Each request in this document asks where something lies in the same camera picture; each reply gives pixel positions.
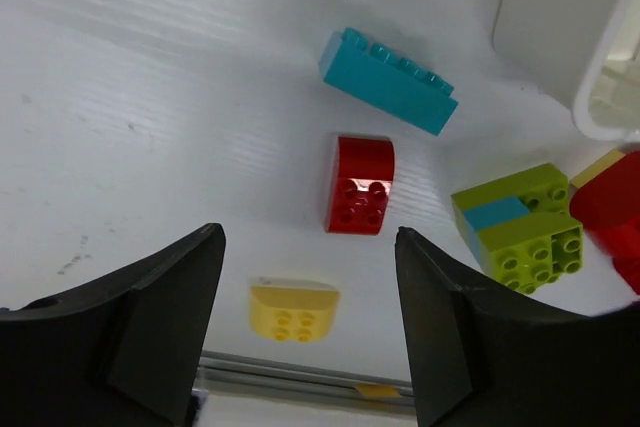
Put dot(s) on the aluminium rail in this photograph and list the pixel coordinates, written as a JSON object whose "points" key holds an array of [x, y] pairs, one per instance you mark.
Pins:
{"points": [[233, 374]]}

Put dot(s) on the small red lego brick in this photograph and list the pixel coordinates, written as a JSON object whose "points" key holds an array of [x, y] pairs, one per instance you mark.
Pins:
{"points": [[361, 185]]}

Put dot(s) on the yellow lego brick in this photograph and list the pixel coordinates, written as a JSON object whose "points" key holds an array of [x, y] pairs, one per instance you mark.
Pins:
{"points": [[292, 310]]}

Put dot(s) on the teal long lego brick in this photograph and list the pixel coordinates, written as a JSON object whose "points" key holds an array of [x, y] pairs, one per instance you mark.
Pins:
{"points": [[377, 75]]}

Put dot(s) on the green and teal lego stack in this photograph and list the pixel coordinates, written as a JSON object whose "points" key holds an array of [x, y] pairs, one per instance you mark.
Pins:
{"points": [[519, 229]]}

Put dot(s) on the wide white divided tray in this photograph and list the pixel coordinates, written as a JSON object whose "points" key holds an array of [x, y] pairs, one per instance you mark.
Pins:
{"points": [[583, 53]]}

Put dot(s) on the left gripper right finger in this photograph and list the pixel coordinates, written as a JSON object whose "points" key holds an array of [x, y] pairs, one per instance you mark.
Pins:
{"points": [[481, 354]]}

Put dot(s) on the red lego cluster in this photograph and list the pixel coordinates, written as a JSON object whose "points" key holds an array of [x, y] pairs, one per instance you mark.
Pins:
{"points": [[606, 202]]}

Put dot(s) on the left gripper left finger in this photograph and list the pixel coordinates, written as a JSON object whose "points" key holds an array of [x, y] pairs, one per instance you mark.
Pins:
{"points": [[121, 350]]}

